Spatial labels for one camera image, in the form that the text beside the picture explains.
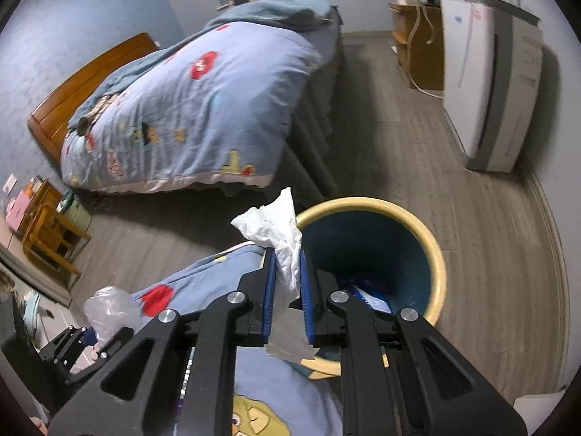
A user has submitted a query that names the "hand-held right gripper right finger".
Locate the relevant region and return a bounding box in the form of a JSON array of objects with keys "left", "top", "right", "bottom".
[{"left": 300, "top": 249, "right": 528, "bottom": 436}]

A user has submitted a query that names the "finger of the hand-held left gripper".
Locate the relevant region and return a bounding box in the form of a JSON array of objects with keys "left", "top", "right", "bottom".
[{"left": 40, "top": 326, "right": 98, "bottom": 373}]

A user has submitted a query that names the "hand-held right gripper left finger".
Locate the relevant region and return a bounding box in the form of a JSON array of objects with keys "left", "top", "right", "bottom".
[{"left": 48, "top": 247, "right": 277, "bottom": 436}]

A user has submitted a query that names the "clear plastic bag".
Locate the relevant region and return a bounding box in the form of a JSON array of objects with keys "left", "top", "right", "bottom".
[{"left": 83, "top": 285, "right": 143, "bottom": 348}]

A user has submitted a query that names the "white tissue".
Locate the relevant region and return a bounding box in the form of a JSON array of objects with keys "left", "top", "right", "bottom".
[{"left": 231, "top": 187, "right": 318, "bottom": 359}]

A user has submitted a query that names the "yellow rimmed blue waste bin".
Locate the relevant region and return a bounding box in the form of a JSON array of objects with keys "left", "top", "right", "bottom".
[{"left": 295, "top": 197, "right": 448, "bottom": 378}]

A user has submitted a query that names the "mint green plastic item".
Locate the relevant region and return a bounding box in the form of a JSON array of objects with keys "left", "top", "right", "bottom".
[{"left": 24, "top": 293, "right": 45, "bottom": 328}]

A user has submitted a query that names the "blue white packet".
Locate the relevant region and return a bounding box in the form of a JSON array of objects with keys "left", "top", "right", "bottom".
[{"left": 335, "top": 276, "right": 397, "bottom": 315}]

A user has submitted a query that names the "blue cartoon printed cloth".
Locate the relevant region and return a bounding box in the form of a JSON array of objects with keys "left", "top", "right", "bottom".
[{"left": 129, "top": 242, "right": 344, "bottom": 436}]

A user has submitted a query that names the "wooden stool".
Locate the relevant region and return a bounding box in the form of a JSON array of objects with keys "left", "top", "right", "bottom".
[{"left": 22, "top": 177, "right": 92, "bottom": 290}]

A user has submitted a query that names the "pale green bin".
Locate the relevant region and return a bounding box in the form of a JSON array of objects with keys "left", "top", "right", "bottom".
[{"left": 58, "top": 190, "right": 94, "bottom": 233}]

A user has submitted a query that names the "pink box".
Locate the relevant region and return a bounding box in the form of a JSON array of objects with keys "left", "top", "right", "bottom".
[{"left": 6, "top": 192, "right": 31, "bottom": 233}]

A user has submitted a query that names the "blue cartoon printed quilt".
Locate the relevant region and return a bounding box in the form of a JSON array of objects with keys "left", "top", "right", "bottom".
[{"left": 59, "top": 0, "right": 336, "bottom": 194}]

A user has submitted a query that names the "wooden bed headboard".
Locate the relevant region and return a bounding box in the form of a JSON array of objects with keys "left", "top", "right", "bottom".
[{"left": 27, "top": 33, "right": 161, "bottom": 165}]

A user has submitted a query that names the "wooden nightstand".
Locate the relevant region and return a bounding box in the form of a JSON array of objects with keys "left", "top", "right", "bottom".
[{"left": 389, "top": 2, "right": 446, "bottom": 92}]

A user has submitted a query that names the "white grey air purifier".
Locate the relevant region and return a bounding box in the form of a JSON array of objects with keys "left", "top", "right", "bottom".
[{"left": 439, "top": 0, "right": 544, "bottom": 174}]

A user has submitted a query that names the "white cable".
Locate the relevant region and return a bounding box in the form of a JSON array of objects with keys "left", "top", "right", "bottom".
[{"left": 407, "top": 4, "right": 446, "bottom": 101}]

